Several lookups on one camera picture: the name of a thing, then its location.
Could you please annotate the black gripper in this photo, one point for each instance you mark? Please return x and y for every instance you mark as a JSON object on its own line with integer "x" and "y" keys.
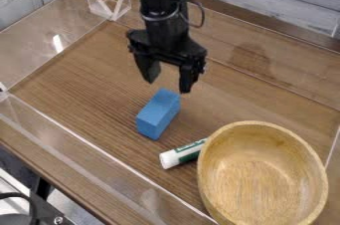
{"x": 186, "y": 52}

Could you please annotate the blue rectangular block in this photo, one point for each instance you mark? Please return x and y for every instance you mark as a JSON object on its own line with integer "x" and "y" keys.
{"x": 158, "y": 113}

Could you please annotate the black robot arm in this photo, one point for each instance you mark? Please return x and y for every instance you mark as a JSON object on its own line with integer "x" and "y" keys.
{"x": 165, "y": 42}

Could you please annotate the brown wooden bowl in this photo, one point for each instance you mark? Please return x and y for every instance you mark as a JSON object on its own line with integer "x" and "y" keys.
{"x": 261, "y": 176}

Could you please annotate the white green glue stick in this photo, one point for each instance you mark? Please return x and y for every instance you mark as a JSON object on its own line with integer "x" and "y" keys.
{"x": 182, "y": 154}

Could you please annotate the black metal stand base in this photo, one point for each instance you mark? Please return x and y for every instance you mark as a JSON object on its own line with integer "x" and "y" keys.
{"x": 17, "y": 213}

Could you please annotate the clear acrylic barrier wall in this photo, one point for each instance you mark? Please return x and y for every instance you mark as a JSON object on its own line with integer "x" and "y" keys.
{"x": 75, "y": 93}

